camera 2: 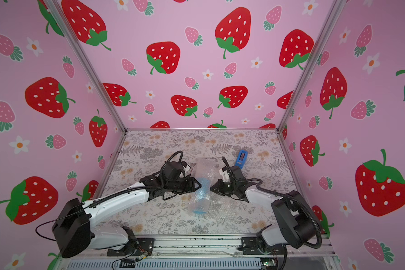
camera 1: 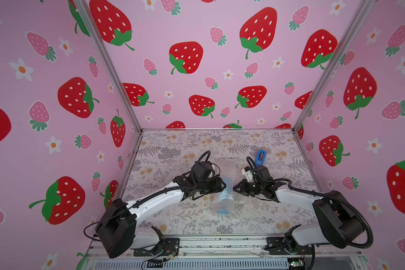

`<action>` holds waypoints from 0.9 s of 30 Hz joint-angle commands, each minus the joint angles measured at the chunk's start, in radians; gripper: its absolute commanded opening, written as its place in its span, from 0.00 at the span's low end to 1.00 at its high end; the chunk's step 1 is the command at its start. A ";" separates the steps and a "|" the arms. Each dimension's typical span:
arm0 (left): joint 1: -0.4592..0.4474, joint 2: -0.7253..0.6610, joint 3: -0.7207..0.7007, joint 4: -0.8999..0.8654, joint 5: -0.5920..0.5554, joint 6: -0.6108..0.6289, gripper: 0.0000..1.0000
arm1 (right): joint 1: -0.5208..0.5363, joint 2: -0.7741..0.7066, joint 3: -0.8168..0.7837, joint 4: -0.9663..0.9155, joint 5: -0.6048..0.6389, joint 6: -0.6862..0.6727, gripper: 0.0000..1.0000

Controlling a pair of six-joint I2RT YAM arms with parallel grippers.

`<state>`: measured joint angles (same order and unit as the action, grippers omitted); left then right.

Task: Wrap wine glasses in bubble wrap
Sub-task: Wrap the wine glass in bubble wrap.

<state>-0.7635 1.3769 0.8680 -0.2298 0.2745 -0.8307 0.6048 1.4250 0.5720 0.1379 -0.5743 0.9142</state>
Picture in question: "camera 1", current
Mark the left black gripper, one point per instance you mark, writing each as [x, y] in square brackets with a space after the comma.
[216, 185]

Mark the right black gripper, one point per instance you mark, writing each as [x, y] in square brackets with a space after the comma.
[248, 185]

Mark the clear bubble wrap sheet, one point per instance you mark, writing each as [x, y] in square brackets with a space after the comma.
[243, 206]

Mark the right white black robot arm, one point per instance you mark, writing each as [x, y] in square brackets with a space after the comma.
[338, 222]

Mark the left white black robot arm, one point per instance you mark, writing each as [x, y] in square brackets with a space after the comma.
[118, 228]

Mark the blue tape dispenser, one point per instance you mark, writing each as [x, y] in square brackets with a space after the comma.
[260, 158]

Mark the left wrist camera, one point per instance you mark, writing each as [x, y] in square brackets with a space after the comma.
[202, 171]

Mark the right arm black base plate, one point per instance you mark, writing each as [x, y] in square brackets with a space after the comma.
[282, 246]

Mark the aluminium mounting rail frame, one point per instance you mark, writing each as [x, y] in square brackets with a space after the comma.
[229, 252]

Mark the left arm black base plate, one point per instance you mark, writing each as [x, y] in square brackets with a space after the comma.
[166, 247]

